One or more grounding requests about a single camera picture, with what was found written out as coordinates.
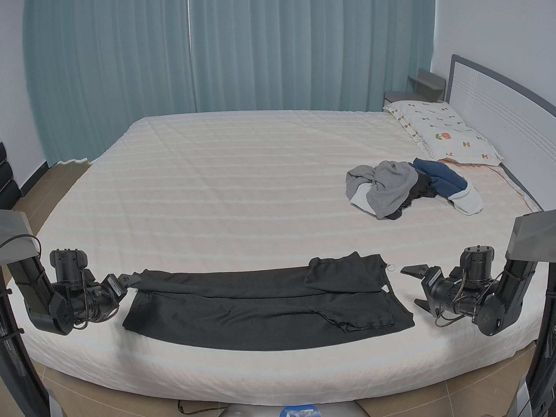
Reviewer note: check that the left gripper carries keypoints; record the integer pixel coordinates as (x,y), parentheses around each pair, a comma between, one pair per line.
(114,288)

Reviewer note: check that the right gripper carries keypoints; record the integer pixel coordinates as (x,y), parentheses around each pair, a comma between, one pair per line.
(447,300)

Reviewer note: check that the black T-shirt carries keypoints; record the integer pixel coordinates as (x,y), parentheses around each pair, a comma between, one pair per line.
(260,315)

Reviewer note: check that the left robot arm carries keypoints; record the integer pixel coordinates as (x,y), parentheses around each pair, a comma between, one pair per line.
(39,293)

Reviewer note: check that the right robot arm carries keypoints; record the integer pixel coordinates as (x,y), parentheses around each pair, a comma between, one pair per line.
(530,233)

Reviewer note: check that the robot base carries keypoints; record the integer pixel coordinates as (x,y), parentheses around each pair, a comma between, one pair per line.
(260,412)

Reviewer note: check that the pile of clothes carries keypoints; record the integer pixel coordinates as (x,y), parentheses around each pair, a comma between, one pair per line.
(391,185)

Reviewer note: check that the bed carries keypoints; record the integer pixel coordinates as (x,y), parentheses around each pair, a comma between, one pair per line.
(239,167)

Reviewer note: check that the white printed pillow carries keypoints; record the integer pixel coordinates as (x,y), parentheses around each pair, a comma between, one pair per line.
(443,130)

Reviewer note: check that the grey bedside table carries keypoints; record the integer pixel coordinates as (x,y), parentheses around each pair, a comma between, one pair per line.
(430,80)

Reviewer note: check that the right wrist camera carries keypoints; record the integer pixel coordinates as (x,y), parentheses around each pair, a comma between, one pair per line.
(452,275)

